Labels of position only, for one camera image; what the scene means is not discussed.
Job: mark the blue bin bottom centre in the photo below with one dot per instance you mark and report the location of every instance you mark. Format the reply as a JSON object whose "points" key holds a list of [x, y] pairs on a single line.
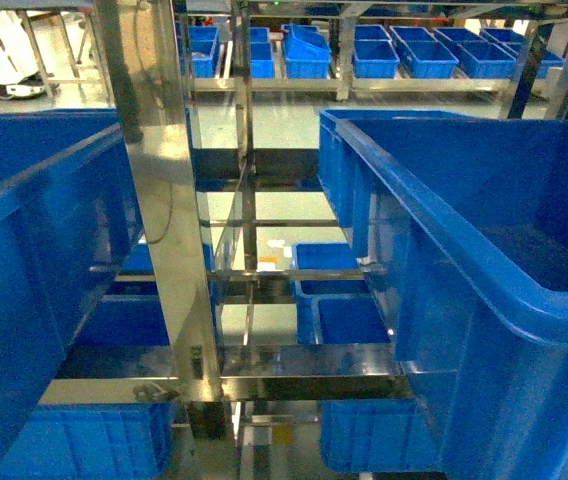
{"points": [[376, 436]]}

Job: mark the large blue bin left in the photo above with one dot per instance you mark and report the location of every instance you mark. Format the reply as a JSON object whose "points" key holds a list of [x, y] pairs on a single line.
{"points": [[69, 218]]}

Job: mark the large blue bin right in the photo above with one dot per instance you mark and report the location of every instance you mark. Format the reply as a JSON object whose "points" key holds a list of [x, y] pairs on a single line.
{"points": [[460, 226]]}

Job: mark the blue bin bottom left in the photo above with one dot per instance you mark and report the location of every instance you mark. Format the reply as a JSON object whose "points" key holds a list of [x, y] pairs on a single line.
{"points": [[118, 441]]}

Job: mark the small blue bin lower centre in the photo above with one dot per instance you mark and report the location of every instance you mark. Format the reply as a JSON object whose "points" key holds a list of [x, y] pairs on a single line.
{"points": [[333, 311]]}

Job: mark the steel rack upright post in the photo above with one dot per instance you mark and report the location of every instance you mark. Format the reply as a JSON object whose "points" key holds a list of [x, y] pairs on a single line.
{"points": [[144, 67]]}

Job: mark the large blue bin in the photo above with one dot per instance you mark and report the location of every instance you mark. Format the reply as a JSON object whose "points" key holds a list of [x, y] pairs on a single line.
{"points": [[69, 218], [460, 226]]}

